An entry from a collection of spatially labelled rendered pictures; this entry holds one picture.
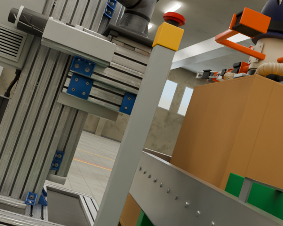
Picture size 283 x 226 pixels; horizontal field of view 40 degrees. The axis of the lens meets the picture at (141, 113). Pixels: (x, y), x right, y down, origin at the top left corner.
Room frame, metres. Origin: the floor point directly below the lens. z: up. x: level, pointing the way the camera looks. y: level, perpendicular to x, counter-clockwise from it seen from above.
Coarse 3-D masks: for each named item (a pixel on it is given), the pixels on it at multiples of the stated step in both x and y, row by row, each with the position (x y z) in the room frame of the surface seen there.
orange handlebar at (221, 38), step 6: (228, 30) 1.27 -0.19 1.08; (216, 36) 1.38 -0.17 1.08; (222, 36) 1.32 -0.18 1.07; (228, 36) 1.29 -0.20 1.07; (222, 42) 1.39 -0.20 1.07; (228, 42) 1.39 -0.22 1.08; (234, 48) 1.40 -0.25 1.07; (240, 48) 1.40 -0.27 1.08; (246, 48) 1.41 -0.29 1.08; (252, 54) 1.41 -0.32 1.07; (258, 54) 1.41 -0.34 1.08; (264, 54) 1.42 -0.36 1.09; (282, 60) 1.37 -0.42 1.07; (246, 66) 1.65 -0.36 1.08
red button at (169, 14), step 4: (168, 12) 1.15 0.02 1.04; (172, 12) 1.15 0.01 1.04; (164, 16) 1.16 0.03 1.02; (168, 16) 1.15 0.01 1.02; (172, 16) 1.14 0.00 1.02; (176, 16) 1.14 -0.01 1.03; (180, 16) 1.14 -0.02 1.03; (164, 20) 1.18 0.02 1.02; (168, 20) 1.16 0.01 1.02; (172, 20) 1.15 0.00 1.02; (176, 20) 1.14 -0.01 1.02; (180, 20) 1.15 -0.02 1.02; (184, 20) 1.15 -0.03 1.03; (172, 24) 1.15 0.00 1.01; (176, 24) 1.16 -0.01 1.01; (180, 24) 1.17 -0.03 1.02; (184, 24) 1.18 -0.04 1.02
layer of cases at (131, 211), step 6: (132, 198) 2.27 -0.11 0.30; (126, 204) 2.36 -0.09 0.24; (132, 204) 2.22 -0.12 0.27; (126, 210) 2.31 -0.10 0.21; (132, 210) 2.17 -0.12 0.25; (138, 210) 2.05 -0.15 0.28; (126, 216) 2.26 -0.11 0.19; (132, 216) 2.13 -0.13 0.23; (138, 216) 2.01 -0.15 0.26; (126, 222) 2.21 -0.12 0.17; (132, 222) 2.09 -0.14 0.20
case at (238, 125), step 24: (192, 96) 1.74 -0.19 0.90; (216, 96) 1.44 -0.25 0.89; (240, 96) 1.23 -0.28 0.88; (264, 96) 1.18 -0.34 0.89; (192, 120) 1.63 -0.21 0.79; (216, 120) 1.37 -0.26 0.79; (240, 120) 1.18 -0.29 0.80; (264, 120) 1.18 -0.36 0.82; (192, 144) 1.53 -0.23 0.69; (216, 144) 1.30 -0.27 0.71; (240, 144) 1.18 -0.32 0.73; (264, 144) 1.19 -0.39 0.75; (192, 168) 1.45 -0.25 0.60; (216, 168) 1.24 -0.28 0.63; (240, 168) 1.18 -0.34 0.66; (264, 168) 1.19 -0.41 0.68
